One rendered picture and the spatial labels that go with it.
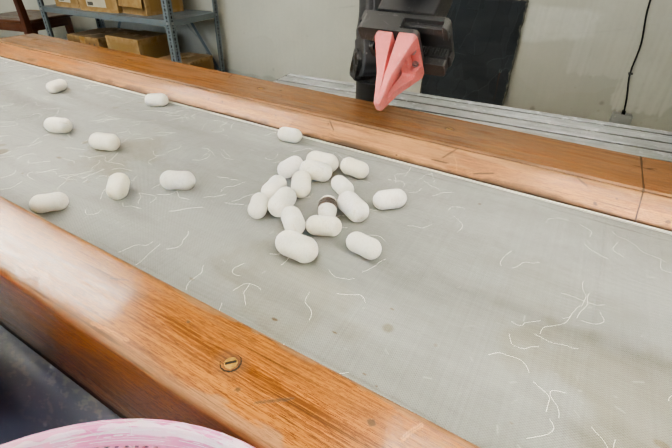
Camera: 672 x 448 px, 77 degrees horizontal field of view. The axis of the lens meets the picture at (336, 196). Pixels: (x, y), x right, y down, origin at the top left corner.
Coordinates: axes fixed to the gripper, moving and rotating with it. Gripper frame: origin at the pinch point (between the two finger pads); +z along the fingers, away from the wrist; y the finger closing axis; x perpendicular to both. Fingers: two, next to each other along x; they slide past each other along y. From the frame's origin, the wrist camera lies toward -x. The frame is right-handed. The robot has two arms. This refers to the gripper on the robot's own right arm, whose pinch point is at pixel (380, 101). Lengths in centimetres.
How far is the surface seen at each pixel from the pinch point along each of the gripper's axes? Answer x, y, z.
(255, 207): -6.3, -4.2, 16.8
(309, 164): -0.7, -4.3, 9.5
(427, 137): 7.0, 4.4, -0.4
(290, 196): -4.5, -2.5, 14.4
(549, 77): 154, 6, -119
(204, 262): -9.5, -4.1, 23.0
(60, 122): -5.0, -38.2, 14.8
